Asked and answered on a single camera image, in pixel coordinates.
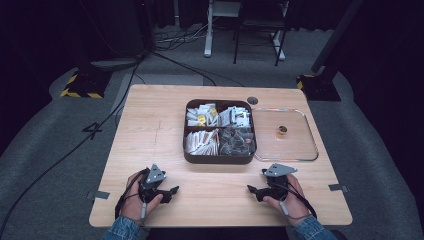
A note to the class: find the black metal chair frame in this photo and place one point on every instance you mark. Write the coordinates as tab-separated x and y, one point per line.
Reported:
260	25

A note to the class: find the person's right hand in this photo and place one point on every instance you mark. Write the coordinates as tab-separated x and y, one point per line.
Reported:
293	201

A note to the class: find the black slanted stand pole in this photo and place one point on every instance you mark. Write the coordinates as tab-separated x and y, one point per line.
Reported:
336	33

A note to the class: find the pile of white grey packets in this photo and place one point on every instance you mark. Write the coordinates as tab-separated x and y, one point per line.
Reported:
235	116

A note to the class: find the white desk frame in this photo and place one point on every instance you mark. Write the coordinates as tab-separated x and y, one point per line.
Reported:
213	30

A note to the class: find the round grey table grommet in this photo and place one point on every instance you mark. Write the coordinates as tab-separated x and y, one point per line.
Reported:
252	100

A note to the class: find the dark brown divided box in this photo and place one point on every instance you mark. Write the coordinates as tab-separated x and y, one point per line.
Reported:
218	160

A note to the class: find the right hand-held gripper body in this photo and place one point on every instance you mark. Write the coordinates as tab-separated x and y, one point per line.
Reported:
277	180

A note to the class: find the pile of clear dark packets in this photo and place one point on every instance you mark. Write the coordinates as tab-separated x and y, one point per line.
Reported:
237	141

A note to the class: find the person's left hand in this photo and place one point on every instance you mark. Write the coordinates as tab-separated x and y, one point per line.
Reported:
135	203

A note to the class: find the pile of white brown sachets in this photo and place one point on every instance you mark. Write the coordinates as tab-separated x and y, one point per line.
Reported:
201	142

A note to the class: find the clear lid with gold knob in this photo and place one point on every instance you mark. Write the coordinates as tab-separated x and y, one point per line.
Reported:
290	146

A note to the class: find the grey tape strip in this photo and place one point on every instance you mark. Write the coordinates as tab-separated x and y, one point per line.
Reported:
337	187
101	195

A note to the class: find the pile of white yellow packets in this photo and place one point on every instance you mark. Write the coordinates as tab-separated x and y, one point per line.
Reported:
202	115

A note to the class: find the black yellow striped stand base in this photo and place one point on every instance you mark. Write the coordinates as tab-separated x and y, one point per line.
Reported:
85	85
320	88

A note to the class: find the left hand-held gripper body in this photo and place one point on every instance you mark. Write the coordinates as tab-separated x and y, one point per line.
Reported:
154	180

